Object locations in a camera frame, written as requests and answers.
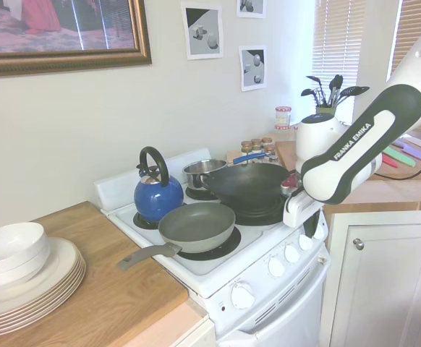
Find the black wok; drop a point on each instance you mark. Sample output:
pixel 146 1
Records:
pixel 243 180

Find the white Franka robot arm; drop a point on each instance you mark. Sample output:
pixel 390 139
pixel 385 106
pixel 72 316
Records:
pixel 322 180

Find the small grey shapes paper print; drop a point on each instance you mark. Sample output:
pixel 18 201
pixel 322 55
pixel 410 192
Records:
pixel 251 7

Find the silver cabinet door knob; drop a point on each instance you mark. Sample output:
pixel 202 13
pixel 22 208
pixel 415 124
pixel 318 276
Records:
pixel 358 244

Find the cream dinner plate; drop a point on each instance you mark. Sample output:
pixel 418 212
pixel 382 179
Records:
pixel 33 308
pixel 33 316
pixel 33 303
pixel 33 298
pixel 60 254
pixel 33 312

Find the red knife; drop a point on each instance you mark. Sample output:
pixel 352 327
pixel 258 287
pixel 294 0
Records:
pixel 390 160

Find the colourful knives on counter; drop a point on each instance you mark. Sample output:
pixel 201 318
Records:
pixel 395 178

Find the black slotted spoon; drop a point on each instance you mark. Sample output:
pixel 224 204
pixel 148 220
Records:
pixel 355 91

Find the green utensil holder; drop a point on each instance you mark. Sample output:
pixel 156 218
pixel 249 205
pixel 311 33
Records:
pixel 325 111

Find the small black cooking spoon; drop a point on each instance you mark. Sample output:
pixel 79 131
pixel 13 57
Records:
pixel 307 92

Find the medium grey shapes paper print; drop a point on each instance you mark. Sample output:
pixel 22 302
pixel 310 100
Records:
pixel 253 68

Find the black stove burner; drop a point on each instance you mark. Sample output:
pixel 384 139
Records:
pixel 199 194
pixel 228 247
pixel 141 221
pixel 257 215

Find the gold framed painting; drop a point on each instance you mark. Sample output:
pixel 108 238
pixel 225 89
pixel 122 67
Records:
pixel 51 25

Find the white bowl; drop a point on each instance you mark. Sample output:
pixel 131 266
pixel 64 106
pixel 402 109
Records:
pixel 15 279
pixel 15 267
pixel 11 238

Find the grey frying pan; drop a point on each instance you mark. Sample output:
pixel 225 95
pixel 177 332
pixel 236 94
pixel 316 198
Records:
pixel 196 224

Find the large white oven knob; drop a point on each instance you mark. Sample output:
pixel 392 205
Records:
pixel 242 295

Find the green knife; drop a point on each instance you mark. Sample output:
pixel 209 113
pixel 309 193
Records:
pixel 400 156

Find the large grey shapes paper print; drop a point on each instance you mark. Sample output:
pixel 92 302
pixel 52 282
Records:
pixel 203 32

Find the white stove burner knob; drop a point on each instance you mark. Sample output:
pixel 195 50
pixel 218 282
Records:
pixel 276 266
pixel 320 233
pixel 305 244
pixel 292 253

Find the cream base cabinet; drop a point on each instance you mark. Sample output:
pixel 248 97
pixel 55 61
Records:
pixel 199 336

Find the spice jar brown lid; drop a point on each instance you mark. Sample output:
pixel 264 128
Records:
pixel 246 146
pixel 256 144
pixel 267 141
pixel 270 149

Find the glass jar red lid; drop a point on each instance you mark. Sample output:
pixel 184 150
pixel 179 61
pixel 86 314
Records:
pixel 283 115
pixel 283 132

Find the white electric stove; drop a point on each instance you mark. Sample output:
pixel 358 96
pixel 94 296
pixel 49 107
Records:
pixel 203 269

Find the purple knife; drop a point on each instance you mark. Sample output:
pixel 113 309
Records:
pixel 416 148

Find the white cabinet with door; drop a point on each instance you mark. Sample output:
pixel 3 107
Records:
pixel 387 289

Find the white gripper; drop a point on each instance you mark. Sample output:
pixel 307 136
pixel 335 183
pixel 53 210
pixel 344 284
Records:
pixel 297 211

